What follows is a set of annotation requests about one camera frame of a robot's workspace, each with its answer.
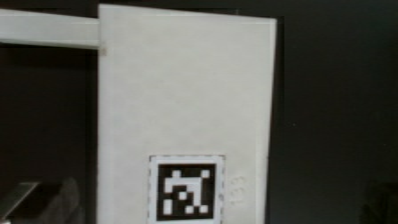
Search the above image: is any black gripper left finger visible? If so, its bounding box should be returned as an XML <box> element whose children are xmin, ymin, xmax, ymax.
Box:
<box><xmin>0</xmin><ymin>178</ymin><xmax>84</xmax><ymax>224</ymax></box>

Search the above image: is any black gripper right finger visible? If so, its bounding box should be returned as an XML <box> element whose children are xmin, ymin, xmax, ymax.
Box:
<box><xmin>360</xmin><ymin>182</ymin><xmax>398</xmax><ymax>224</ymax></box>

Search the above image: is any white cabinet top block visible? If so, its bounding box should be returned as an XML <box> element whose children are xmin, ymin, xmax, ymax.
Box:
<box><xmin>98</xmin><ymin>4</ymin><xmax>278</xmax><ymax>224</ymax></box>

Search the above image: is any white U-shaped fence wall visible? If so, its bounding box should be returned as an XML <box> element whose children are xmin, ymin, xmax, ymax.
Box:
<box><xmin>0</xmin><ymin>8</ymin><xmax>100</xmax><ymax>49</ymax></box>

